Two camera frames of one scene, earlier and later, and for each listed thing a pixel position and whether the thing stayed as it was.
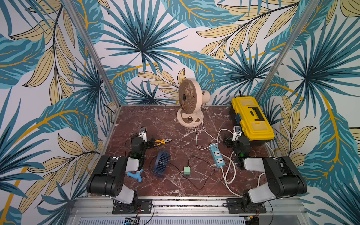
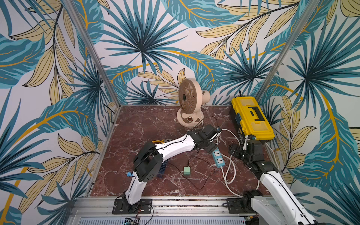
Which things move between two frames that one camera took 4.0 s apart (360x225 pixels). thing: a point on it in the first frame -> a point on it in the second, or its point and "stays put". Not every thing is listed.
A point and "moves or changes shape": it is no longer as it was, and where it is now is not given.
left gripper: [150, 143] -> [211, 148]
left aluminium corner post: [76, 16] stays put
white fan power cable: [218, 141] moves or changes shape
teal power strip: [217, 158] stays put
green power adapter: [186, 171] stays put
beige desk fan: [191, 97] stays put
